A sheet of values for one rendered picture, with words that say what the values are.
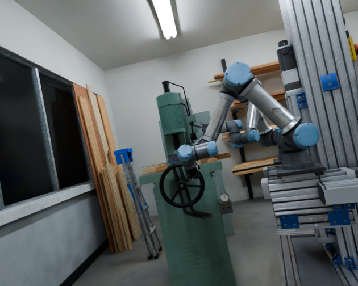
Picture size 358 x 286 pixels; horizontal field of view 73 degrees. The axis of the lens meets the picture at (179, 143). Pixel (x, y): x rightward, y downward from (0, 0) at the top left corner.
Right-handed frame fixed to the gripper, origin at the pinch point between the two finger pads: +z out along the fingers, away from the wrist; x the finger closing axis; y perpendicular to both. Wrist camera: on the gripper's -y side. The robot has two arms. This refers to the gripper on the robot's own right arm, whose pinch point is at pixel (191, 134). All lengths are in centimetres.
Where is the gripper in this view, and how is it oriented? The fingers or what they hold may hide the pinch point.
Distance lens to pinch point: 171.5
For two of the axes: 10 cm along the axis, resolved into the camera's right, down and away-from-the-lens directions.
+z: -9.8, 1.8, 0.5
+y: -0.8, -1.7, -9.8
